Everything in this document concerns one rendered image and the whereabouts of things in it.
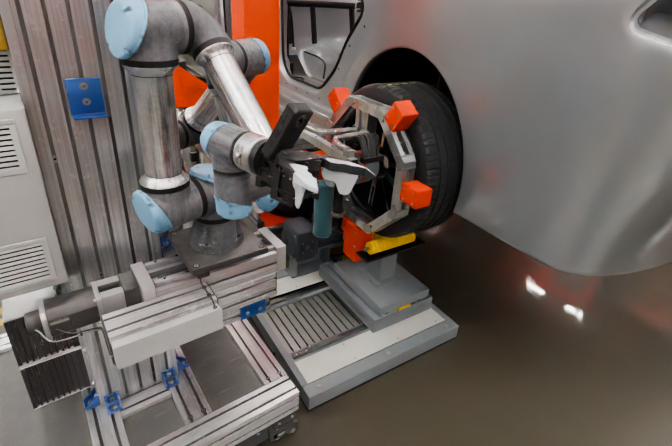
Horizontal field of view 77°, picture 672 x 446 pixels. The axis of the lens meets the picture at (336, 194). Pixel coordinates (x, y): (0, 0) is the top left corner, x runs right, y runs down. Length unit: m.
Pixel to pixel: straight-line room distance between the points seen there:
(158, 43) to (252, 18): 0.99
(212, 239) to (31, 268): 0.43
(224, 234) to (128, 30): 0.57
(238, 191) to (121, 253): 0.59
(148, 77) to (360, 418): 1.45
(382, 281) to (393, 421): 0.62
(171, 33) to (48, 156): 0.45
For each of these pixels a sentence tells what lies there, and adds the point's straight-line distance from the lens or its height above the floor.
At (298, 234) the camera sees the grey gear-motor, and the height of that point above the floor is 0.40.
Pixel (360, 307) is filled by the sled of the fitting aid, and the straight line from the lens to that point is 2.08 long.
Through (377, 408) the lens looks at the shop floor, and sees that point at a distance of 1.91.
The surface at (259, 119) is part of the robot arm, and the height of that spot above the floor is 1.23.
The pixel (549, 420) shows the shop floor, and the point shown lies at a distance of 2.11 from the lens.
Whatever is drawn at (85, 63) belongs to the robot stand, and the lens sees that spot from 1.19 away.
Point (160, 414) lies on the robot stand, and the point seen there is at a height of 0.21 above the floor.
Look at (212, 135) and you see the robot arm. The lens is 0.85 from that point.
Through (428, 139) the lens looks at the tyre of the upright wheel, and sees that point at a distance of 1.59.
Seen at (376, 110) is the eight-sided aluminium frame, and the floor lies 1.11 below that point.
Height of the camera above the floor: 1.50
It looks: 25 degrees down
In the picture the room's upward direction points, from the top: 4 degrees clockwise
